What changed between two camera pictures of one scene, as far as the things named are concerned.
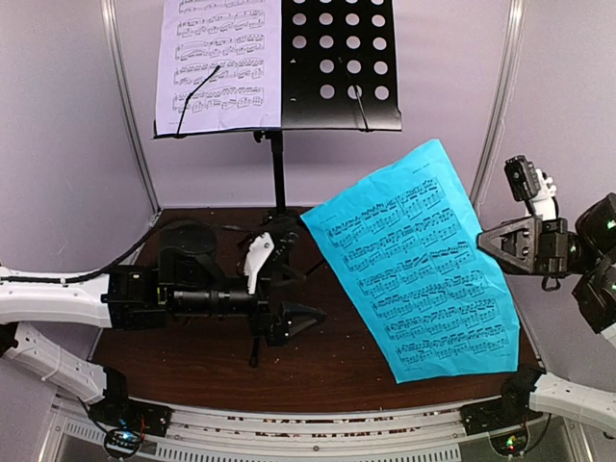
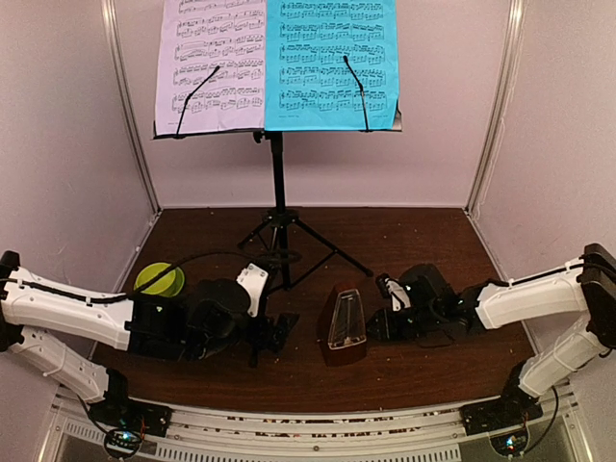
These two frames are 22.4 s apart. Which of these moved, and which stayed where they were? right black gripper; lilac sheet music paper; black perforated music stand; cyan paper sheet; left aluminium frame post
Moved: cyan paper sheet; right black gripper; black perforated music stand
Stayed: left aluminium frame post; lilac sheet music paper
